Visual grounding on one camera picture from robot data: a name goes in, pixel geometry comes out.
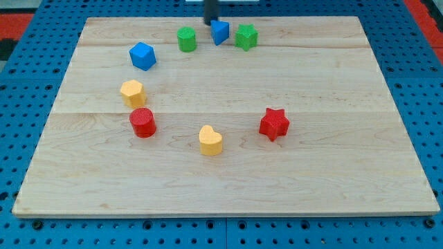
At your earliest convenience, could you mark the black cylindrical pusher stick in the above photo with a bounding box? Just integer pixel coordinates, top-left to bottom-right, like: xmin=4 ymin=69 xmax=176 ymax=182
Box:
xmin=203 ymin=0 xmax=219 ymax=26

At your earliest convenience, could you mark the green cylinder block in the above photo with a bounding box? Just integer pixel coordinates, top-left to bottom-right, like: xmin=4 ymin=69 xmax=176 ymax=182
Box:
xmin=177 ymin=26 xmax=197 ymax=53

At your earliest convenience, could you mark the light wooden board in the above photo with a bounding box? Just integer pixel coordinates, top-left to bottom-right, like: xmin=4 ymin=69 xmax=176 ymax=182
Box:
xmin=12 ymin=16 xmax=440 ymax=219

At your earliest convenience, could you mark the blue cube block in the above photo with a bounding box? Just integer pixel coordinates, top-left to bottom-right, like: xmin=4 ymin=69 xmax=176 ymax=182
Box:
xmin=129 ymin=42 xmax=156 ymax=71

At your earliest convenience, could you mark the green star block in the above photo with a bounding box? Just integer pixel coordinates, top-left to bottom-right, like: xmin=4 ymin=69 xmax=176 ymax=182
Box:
xmin=235 ymin=24 xmax=258 ymax=51

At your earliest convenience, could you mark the red cylinder block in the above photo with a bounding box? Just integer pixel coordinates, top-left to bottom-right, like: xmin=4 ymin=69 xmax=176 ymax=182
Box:
xmin=129 ymin=107 xmax=156 ymax=138

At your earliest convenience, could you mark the blue triangle block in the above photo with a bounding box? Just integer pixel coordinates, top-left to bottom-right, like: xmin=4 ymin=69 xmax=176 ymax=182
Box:
xmin=210 ymin=20 xmax=230 ymax=46

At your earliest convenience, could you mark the yellow heart block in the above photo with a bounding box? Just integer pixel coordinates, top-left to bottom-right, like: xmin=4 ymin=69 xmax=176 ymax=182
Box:
xmin=199 ymin=125 xmax=223 ymax=156

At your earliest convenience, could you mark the yellow hexagon block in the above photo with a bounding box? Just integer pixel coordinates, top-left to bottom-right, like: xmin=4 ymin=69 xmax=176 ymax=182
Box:
xmin=120 ymin=80 xmax=147 ymax=109

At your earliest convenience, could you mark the red star block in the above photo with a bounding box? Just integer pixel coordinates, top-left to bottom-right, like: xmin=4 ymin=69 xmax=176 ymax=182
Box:
xmin=259 ymin=108 xmax=290 ymax=142

